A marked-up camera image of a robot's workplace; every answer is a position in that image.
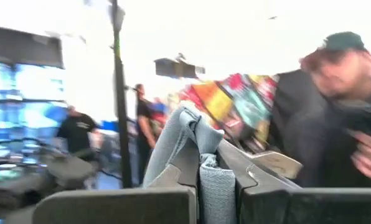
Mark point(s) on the person's hand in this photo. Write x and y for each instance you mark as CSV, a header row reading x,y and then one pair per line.
x,y
369,158

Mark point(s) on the dark grey chair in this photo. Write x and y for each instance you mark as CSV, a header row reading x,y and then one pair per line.
x,y
70,171

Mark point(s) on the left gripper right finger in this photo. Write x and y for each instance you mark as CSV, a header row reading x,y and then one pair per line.
x,y
297,208

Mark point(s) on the black vertical pole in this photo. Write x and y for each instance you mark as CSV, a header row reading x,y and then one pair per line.
x,y
121,124

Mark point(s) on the person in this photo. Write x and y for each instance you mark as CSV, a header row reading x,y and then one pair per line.
x,y
143,124
297,124
76,130

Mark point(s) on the large bright display screen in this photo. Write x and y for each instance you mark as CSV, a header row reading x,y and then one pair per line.
x,y
23,93

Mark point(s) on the grey-green garment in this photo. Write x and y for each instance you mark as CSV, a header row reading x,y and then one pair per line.
x,y
216,193

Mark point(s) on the dark hanging ceiling fixture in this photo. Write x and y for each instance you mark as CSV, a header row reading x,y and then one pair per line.
x,y
176,68

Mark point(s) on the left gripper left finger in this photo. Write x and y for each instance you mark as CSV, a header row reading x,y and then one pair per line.
x,y
110,208

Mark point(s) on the colourful patterned cloth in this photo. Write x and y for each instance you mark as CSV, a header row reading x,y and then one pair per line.
x,y
235,102

